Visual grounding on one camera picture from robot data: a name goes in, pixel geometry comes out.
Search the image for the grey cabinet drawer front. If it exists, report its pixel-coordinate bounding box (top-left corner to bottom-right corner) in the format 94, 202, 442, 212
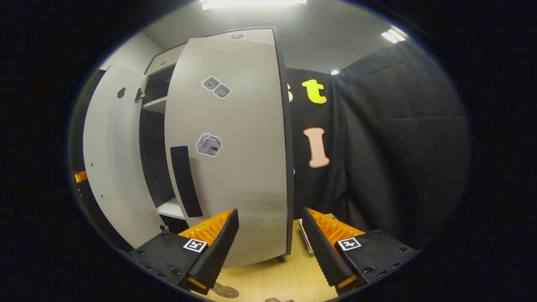
145, 29, 277, 76

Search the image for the large ceiling light panel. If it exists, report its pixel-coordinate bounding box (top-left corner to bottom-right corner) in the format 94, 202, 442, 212
201, 0, 308, 10

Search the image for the grey cabinet door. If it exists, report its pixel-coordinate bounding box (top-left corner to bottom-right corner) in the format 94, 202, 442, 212
164, 36, 290, 269
83, 64, 168, 249

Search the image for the black door handle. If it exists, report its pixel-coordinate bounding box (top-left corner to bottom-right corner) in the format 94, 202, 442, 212
170, 145, 203, 218

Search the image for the black backdrop cloth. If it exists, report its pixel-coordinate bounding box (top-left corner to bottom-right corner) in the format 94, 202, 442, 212
69, 42, 470, 250

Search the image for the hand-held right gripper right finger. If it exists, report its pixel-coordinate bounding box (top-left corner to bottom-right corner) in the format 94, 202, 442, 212
302, 207, 420, 294

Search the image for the white cabinet shelf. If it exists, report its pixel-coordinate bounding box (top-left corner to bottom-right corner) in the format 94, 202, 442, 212
157, 197, 186, 220
141, 96, 168, 115

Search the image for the grey cabinet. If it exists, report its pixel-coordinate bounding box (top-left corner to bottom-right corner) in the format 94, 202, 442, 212
138, 27, 294, 263

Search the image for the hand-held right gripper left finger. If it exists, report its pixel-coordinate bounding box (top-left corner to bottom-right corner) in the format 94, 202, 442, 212
126, 208, 240, 295

